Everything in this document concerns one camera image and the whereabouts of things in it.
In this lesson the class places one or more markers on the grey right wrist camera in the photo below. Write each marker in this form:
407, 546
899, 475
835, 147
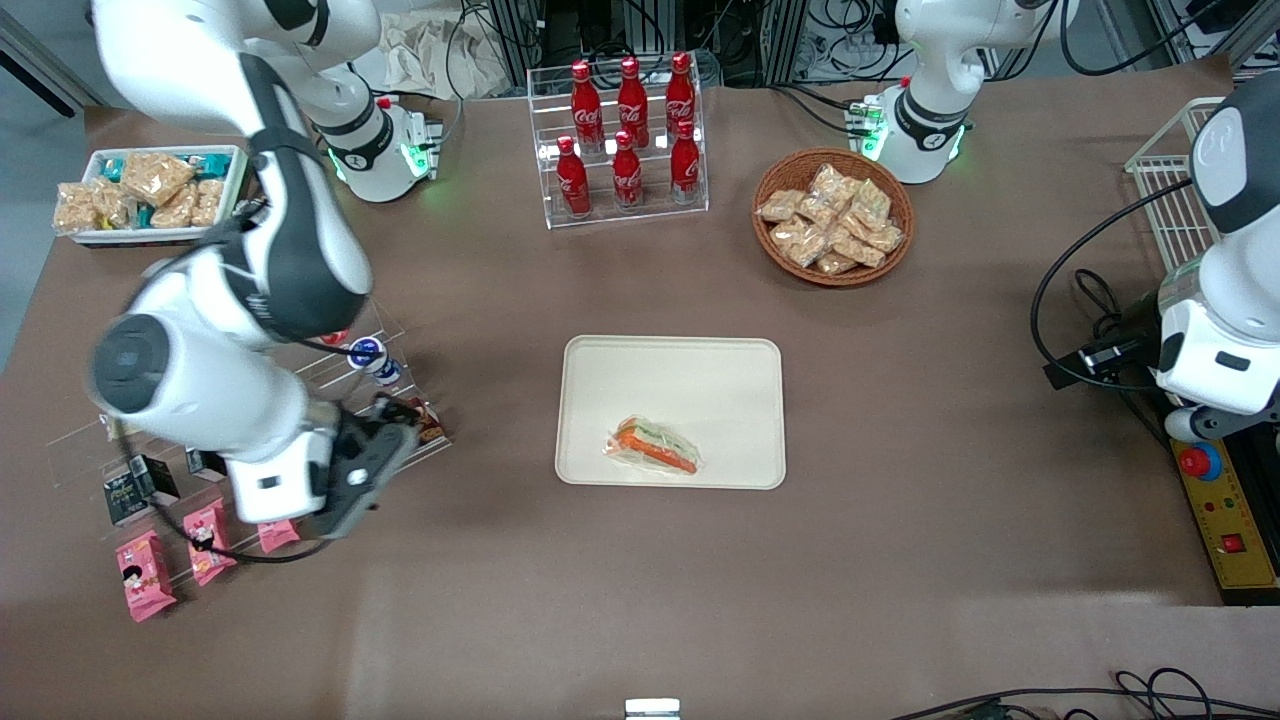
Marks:
360, 485

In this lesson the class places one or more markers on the clear acrylic tiered display stand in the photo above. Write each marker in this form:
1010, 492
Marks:
80, 455

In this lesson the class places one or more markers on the aluminium frame rack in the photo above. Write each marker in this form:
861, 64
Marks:
760, 40

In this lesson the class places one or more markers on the clear wrapped rice cracker packet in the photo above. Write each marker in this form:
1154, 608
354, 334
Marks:
872, 203
800, 242
835, 264
832, 185
817, 213
886, 238
780, 205
858, 248

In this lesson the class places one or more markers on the red cola bottle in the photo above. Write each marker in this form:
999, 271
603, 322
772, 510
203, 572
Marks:
627, 180
586, 100
573, 185
685, 170
680, 90
632, 95

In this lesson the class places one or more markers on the small black drink carton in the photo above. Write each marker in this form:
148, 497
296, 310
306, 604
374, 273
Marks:
122, 502
205, 466
157, 480

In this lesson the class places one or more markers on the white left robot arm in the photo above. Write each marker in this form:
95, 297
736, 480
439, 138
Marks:
930, 60

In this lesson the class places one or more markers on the teal snack packet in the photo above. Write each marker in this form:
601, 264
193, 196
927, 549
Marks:
110, 168
212, 163

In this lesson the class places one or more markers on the clear acrylic bottle rack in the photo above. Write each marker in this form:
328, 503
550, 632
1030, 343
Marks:
655, 215

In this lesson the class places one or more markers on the cream rectangular tray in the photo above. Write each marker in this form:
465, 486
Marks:
670, 380

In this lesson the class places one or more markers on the red tartan cookie box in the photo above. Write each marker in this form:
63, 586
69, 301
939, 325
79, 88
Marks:
432, 430

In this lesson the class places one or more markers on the blue lid yogurt cup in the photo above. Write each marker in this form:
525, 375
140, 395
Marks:
368, 356

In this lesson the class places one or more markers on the round brown wicker basket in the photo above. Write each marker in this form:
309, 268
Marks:
775, 255

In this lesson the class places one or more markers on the pink cartoon snack packet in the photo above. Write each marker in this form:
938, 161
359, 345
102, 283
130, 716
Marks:
209, 545
278, 537
145, 578

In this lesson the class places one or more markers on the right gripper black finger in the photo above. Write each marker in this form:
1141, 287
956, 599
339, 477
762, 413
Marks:
407, 428
386, 411

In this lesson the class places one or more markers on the black clamp bracket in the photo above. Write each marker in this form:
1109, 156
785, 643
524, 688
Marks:
1095, 360

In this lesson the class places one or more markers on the yellow emergency stop box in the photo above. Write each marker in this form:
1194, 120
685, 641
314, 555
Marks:
1235, 530

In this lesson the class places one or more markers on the large puffed grain snack packet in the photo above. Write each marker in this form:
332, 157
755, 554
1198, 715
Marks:
155, 175

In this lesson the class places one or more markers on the sandwich with green filling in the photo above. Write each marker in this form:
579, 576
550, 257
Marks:
655, 447

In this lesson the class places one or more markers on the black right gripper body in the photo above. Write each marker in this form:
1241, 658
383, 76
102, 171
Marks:
362, 437

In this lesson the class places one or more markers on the crumpled white cloth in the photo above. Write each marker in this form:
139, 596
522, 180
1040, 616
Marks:
430, 55

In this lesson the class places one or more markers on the red lid yogurt cup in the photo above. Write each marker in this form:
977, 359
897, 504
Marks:
337, 337

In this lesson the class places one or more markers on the white rectangular snack tray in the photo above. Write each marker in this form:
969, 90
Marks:
150, 237

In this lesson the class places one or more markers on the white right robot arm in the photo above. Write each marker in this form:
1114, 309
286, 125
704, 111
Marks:
200, 390

